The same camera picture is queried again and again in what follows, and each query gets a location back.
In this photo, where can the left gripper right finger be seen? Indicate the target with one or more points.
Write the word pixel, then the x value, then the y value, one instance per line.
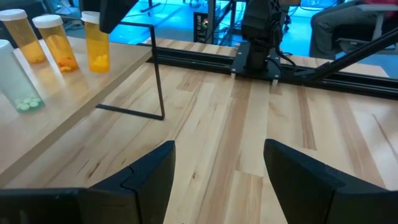
pixel 295 186

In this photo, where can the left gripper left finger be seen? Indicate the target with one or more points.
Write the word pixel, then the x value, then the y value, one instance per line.
pixel 143 186

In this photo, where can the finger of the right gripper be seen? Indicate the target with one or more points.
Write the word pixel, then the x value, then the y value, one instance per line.
pixel 116 12
pixel 90 4

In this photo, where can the slim orange pill bottle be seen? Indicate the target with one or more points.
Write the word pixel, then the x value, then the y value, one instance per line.
pixel 56 43
pixel 21 34
pixel 96 46

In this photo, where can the teal pill bottle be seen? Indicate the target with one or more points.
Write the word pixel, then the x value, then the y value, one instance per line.
pixel 15 77

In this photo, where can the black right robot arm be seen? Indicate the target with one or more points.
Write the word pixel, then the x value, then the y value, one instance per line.
pixel 258 25

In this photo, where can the wooden shelf with black legs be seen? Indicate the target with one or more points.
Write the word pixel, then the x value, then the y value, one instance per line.
pixel 62 102

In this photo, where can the black computer tower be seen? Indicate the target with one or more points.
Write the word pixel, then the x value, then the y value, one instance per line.
pixel 201 26

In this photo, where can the person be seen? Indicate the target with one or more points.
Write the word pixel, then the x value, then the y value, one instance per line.
pixel 329 28

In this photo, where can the grey office chair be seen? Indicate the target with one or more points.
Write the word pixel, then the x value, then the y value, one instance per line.
pixel 377 25

